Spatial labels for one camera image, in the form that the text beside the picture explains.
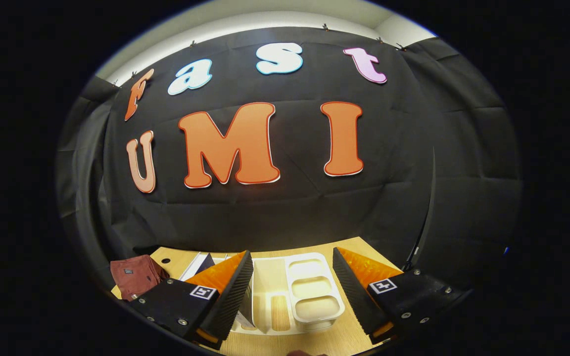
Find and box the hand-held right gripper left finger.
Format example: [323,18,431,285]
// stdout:
[129,250,255,351]

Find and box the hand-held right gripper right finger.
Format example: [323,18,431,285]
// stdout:
[333,247,465,346]

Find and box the white bookshelf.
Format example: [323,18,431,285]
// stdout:
[214,252,346,336]

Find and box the blue picture cover book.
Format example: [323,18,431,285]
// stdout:
[197,253,257,331]

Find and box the maroon schoolbag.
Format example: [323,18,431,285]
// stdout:
[110,255,169,301]

